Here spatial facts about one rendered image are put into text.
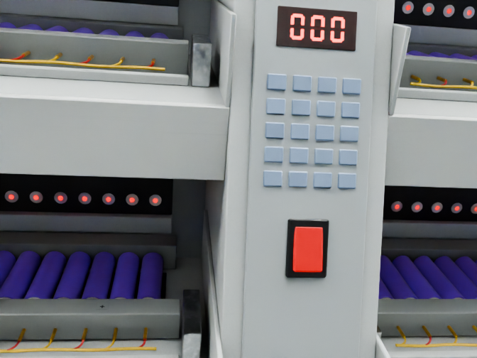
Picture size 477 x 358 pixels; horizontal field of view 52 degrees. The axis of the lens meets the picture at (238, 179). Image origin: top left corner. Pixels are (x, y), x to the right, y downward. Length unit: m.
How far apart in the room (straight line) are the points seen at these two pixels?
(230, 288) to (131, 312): 0.10
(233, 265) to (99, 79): 0.14
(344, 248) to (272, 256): 0.04
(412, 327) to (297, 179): 0.18
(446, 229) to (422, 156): 0.21
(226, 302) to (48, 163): 0.13
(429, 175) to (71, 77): 0.23
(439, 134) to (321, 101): 0.08
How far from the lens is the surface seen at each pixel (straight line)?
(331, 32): 0.29
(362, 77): 0.29
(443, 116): 0.32
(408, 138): 0.31
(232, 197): 0.28
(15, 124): 0.29
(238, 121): 0.28
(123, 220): 0.45
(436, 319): 0.41
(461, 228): 0.53
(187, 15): 0.49
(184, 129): 0.28
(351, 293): 0.30
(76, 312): 0.36
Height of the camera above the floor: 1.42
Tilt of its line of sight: 3 degrees down
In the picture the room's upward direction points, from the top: 2 degrees clockwise
